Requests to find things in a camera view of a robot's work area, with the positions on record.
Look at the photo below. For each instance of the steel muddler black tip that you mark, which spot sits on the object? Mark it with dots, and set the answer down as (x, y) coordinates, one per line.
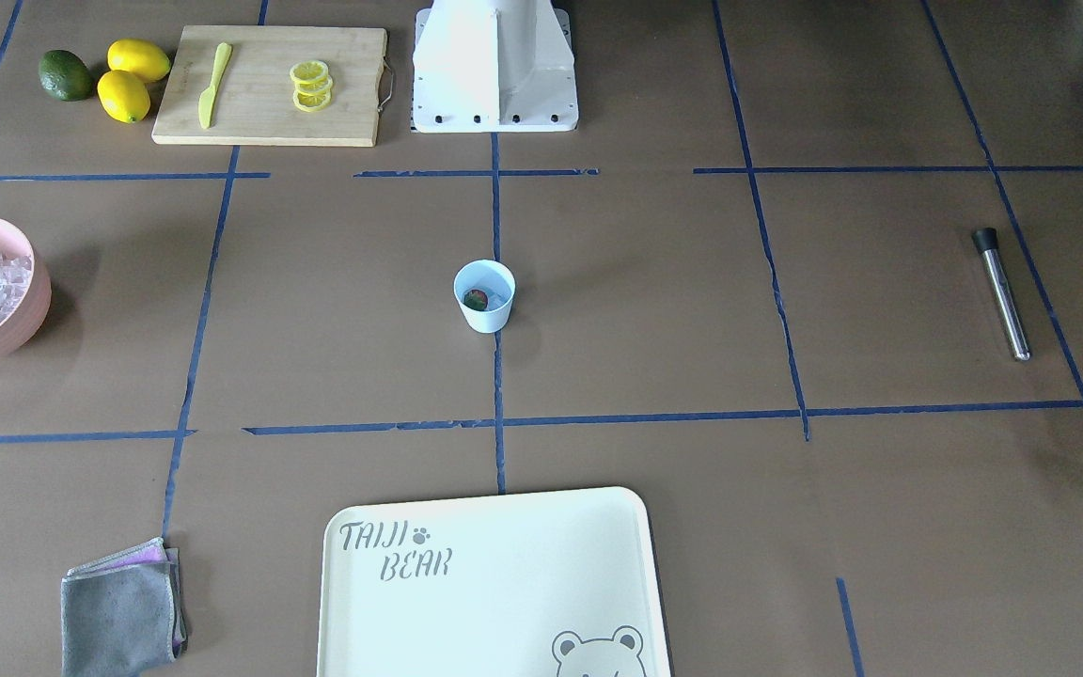
(986, 244)

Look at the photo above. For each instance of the folded grey purple cloth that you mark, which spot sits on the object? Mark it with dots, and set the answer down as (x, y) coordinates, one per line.
(122, 615)

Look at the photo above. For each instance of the green avocado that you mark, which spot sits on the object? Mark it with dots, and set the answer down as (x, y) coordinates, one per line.
(65, 76)

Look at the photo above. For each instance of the clear ice cube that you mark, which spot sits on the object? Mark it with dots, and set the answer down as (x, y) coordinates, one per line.
(494, 300)

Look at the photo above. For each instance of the red strawberry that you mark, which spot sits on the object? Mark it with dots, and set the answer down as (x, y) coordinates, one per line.
(476, 300)

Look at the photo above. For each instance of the lemon slices stack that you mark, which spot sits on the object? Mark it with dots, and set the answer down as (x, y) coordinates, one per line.
(312, 85)

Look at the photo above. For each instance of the wooden cutting board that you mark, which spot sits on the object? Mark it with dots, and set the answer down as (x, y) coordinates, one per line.
(254, 103)

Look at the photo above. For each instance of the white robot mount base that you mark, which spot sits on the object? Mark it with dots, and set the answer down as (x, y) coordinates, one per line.
(482, 67)

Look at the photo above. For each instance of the yellow plastic knife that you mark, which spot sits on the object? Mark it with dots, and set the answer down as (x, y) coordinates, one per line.
(207, 97)

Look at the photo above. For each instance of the light blue plastic cup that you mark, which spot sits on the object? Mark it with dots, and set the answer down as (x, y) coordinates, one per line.
(485, 274)

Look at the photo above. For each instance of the cream bear serving tray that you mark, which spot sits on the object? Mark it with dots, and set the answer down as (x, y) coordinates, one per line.
(560, 583)

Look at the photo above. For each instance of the yellow lemon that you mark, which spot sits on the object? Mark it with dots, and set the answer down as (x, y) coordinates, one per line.
(124, 96)
(145, 59)

